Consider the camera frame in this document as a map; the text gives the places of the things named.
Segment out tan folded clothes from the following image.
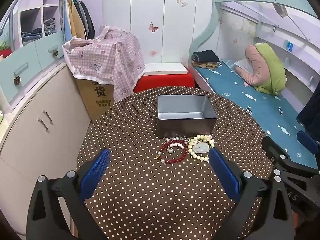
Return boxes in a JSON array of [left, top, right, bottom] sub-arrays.
[[191, 61, 222, 69]]

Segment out pink and green pillows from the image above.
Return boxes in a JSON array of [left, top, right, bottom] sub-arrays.
[[255, 42, 287, 96]]

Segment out grey folded clothes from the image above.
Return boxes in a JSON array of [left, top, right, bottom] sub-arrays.
[[43, 17, 57, 35]]

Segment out white wardrobe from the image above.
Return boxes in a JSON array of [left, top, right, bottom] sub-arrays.
[[102, 0, 213, 65]]

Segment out pink checked cloth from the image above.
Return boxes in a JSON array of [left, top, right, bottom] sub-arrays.
[[62, 25, 146, 103]]

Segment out teal bunk bed frame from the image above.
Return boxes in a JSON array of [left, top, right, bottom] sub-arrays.
[[187, 0, 320, 170]]

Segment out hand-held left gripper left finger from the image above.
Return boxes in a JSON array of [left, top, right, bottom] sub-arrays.
[[26, 148, 112, 240]]

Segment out folded jeans pile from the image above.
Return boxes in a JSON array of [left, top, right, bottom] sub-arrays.
[[21, 27, 43, 46]]

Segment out pale jade pendant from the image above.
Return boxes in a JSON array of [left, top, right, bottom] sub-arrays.
[[194, 142, 210, 154]]

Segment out pink pillow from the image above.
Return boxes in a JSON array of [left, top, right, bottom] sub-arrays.
[[236, 44, 269, 85]]

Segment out blue printed bed sheet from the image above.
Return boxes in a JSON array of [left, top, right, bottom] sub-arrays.
[[190, 59, 320, 169]]

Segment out metal gas strut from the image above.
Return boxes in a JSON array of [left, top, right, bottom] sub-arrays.
[[274, 4, 309, 42]]

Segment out light blue hanging shirt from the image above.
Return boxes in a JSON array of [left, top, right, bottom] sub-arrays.
[[61, 1, 73, 43]]

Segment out red bead bracelet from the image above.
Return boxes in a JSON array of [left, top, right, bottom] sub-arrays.
[[156, 140, 188, 165]]

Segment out red stool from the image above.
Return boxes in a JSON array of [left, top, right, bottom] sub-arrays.
[[133, 73, 195, 94]]

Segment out white pillow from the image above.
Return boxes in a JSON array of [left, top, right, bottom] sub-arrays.
[[229, 59, 254, 77]]

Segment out silver metal tin box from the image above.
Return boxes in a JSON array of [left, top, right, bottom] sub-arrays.
[[157, 95, 218, 139]]

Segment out white board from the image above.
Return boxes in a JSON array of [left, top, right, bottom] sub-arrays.
[[144, 62, 188, 76]]

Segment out round polka dot table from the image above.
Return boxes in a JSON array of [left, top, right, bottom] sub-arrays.
[[76, 86, 275, 240]]

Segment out cardboard box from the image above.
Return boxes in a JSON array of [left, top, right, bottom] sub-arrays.
[[75, 76, 115, 123]]

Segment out cream cabinet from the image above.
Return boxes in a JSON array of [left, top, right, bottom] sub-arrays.
[[0, 62, 93, 188]]

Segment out cream bead bracelet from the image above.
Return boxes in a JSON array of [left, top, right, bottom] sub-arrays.
[[187, 134, 216, 162]]

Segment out tan hanging coat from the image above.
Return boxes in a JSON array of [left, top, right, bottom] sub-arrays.
[[67, 0, 87, 40]]

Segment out dark cloth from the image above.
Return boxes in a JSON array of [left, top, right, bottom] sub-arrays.
[[296, 80, 320, 135]]

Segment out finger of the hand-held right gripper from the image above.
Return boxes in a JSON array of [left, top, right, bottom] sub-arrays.
[[296, 130, 320, 157], [261, 135, 320, 178]]

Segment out dark folded clothes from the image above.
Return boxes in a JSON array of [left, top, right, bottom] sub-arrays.
[[192, 50, 220, 63]]

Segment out teal drawer unit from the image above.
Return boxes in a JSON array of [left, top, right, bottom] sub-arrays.
[[0, 31, 66, 103]]

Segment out pink white charm bracelet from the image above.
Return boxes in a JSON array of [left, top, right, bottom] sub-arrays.
[[165, 140, 188, 155]]

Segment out dark hanging clothes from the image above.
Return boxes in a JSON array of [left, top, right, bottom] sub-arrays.
[[75, 0, 96, 40]]

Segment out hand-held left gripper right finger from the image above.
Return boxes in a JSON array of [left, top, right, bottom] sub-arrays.
[[209, 147, 295, 240]]

